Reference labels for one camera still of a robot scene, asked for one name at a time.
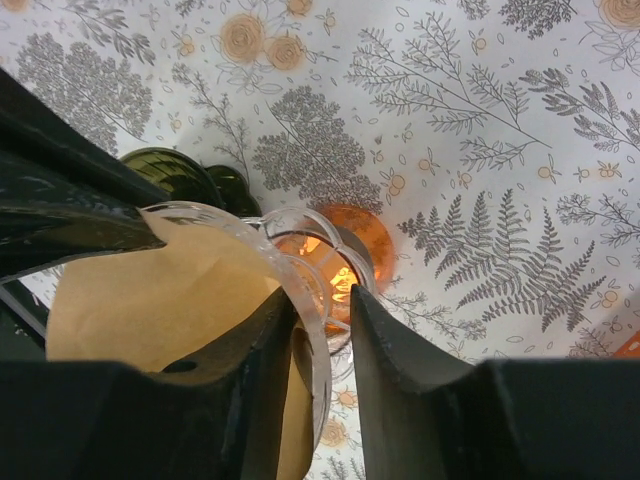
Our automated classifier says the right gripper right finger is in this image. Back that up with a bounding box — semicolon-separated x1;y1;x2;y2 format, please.
351;286;639;479

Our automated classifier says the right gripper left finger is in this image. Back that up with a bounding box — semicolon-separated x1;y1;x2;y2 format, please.
1;290;297;479

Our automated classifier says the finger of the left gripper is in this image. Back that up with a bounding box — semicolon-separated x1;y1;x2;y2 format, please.
1;73;168;282

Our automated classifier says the green glass dripper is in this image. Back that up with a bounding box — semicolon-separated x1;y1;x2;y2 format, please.
121;147;262;218

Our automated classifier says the brown paper coffee filter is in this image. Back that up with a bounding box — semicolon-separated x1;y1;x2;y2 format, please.
46;215;317;479

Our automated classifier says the clear glass dripper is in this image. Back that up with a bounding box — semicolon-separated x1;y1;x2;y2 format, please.
142;199;376;451

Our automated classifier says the orange coffee filter box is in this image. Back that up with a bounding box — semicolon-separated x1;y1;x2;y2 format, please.
614;335;640;359

